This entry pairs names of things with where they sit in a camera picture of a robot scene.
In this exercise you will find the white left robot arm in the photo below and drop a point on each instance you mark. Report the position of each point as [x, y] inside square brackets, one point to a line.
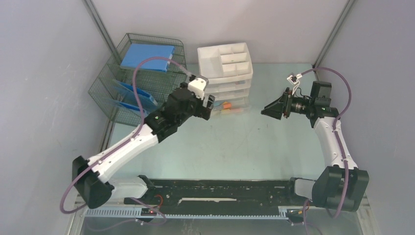
[92, 176]

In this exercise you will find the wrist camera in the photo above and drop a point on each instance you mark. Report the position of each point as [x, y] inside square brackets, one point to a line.
[197, 85]
[294, 80]

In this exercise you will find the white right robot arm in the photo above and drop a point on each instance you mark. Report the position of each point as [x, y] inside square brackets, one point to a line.
[342, 184]

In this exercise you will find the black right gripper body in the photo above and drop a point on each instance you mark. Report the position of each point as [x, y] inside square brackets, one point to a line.
[295, 104]

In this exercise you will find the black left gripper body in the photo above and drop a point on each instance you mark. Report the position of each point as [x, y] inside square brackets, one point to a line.
[196, 108]

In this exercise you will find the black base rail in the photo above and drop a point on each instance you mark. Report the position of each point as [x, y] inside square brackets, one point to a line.
[270, 199]

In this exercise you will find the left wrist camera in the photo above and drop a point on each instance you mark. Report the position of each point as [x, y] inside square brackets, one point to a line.
[197, 85]

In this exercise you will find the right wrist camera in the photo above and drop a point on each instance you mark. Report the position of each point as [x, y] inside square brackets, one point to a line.
[294, 80]

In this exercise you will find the white plastic drawer organizer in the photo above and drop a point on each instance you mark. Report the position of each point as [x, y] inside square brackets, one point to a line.
[229, 70]

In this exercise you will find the green wire mesh rack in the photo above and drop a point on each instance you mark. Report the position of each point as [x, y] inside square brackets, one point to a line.
[153, 87]

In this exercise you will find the yellow pink highlighter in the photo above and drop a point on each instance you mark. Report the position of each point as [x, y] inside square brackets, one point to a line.
[231, 111]

